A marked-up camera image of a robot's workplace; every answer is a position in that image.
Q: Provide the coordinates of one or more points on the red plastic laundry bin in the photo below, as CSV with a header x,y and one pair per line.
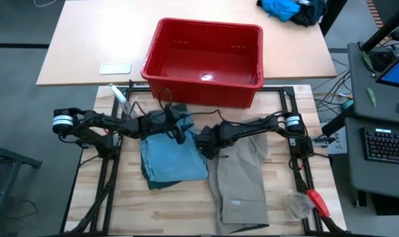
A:
x,y
202,95

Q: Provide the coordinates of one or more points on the dark navy garment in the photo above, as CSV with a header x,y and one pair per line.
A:
x,y
309,13

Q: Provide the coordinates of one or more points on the dark green button shirt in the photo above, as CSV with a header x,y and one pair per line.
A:
x,y
160,185

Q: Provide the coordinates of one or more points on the light blue shirt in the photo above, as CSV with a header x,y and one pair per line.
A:
x,y
173,161

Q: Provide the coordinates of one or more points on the black aluminium table frame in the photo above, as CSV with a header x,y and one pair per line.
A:
x,y
275,89

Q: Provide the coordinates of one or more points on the orange striped panel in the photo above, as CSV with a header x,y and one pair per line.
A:
x,y
374,13

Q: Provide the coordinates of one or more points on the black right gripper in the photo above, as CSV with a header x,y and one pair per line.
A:
x,y
216,138

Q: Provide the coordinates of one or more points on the beige khaki garment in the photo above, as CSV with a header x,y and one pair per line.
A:
x,y
239,181

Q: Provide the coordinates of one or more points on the grey desk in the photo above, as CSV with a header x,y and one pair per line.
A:
x,y
377,177
387,98

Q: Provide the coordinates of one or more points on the white paper label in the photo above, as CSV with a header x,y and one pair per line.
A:
x,y
338,145

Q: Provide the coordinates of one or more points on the bright blue garment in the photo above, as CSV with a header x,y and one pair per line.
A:
x,y
280,8

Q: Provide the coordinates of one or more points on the black backlit keyboard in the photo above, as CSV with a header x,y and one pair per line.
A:
x,y
387,146

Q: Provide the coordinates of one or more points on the black monitor pole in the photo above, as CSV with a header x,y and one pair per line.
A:
x,y
384,28

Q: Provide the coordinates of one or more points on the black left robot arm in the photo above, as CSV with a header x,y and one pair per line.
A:
x,y
97,123

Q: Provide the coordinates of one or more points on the beige wooden table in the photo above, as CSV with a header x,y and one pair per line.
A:
x,y
104,33

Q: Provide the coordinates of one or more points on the grey metal stand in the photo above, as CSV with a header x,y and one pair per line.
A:
x,y
8,164

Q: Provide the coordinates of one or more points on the clear plastic water bottle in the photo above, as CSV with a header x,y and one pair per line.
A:
x,y
123,102

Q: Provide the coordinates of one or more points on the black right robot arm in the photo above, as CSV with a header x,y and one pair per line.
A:
x,y
252,126

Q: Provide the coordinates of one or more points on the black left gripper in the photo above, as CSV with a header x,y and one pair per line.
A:
x,y
156,125

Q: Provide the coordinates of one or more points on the crumpled clear plastic bag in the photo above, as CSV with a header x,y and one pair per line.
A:
x,y
298,205

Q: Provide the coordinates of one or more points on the monitor with blue screen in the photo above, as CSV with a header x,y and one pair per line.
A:
x,y
398,70

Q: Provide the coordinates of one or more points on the green leaf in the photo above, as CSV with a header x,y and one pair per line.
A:
x,y
371,97
366,61

